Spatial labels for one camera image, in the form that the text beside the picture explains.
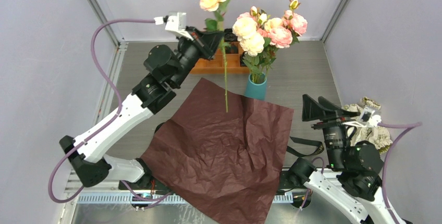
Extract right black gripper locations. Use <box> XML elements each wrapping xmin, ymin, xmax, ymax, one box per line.
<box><xmin>300</xmin><ymin>92</ymin><xmax>359</xmax><ymax>167</ymax></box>

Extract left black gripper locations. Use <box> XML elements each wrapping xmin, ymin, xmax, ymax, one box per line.
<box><xmin>171</xmin><ymin>26</ymin><xmax>223</xmax><ymax>88</ymax></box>

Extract black printed ribbon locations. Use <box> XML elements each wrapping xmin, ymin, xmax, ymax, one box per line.
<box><xmin>286</xmin><ymin>136</ymin><xmax>325</xmax><ymax>158</ymax></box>

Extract peach rose stem with bud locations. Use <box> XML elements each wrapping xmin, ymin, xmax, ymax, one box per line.
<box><xmin>264</xmin><ymin>0</ymin><xmax>301</xmax><ymax>74</ymax></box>

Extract large pink rose stem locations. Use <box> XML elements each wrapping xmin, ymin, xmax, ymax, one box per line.
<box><xmin>267</xmin><ymin>10</ymin><xmax>308</xmax><ymax>65</ymax></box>

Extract dark red wrapping paper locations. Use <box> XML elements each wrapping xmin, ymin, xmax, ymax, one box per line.
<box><xmin>141</xmin><ymin>78</ymin><xmax>294</xmax><ymax>223</ymax></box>

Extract two pink roses stem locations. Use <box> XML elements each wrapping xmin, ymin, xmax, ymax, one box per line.
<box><xmin>233</xmin><ymin>6</ymin><xmax>269</xmax><ymax>40</ymax></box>

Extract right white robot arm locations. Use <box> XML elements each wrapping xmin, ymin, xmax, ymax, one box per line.
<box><xmin>287</xmin><ymin>94</ymin><xmax>408</xmax><ymax>223</ymax></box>

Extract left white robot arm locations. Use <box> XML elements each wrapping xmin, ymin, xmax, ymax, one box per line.
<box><xmin>59</xmin><ymin>27</ymin><xmax>224</xmax><ymax>189</ymax></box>

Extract teal vase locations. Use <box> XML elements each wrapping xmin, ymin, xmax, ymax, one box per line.
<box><xmin>244</xmin><ymin>73</ymin><xmax>267</xmax><ymax>101</ymax></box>

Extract black rolled sock top left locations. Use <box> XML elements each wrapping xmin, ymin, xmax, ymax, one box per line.
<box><xmin>224</xmin><ymin>28</ymin><xmax>238</xmax><ymax>42</ymax></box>

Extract orange compartment tray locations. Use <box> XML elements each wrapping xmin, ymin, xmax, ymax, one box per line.
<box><xmin>190</xmin><ymin>42</ymin><xmax>249</xmax><ymax>74</ymax></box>

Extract crumpled printed cloth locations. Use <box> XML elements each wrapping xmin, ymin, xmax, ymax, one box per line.
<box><xmin>342</xmin><ymin>97</ymin><xmax>392</xmax><ymax>154</ymax></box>

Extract small electronics board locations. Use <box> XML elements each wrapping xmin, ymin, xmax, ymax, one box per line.
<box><xmin>132</xmin><ymin>193</ymin><xmax>154</xmax><ymax>204</ymax></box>

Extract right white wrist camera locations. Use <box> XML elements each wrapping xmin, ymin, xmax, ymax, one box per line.
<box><xmin>343</xmin><ymin>107</ymin><xmax>382</xmax><ymax>128</ymax></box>

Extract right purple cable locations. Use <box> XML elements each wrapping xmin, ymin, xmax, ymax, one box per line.
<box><xmin>378</xmin><ymin>121</ymin><xmax>423</xmax><ymax>224</ymax></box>

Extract purple cable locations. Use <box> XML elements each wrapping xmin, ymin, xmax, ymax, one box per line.
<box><xmin>47</xmin><ymin>19</ymin><xmax>163</xmax><ymax>204</ymax></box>
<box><xmin>378</xmin><ymin>121</ymin><xmax>423</xmax><ymax>224</ymax></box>

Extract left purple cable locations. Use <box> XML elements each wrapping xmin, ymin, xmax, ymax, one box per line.
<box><xmin>47</xmin><ymin>19</ymin><xmax>163</xmax><ymax>204</ymax></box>

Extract perforated metal rail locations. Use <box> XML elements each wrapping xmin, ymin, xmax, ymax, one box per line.
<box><xmin>77</xmin><ymin>192</ymin><xmax>293</xmax><ymax>204</ymax></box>

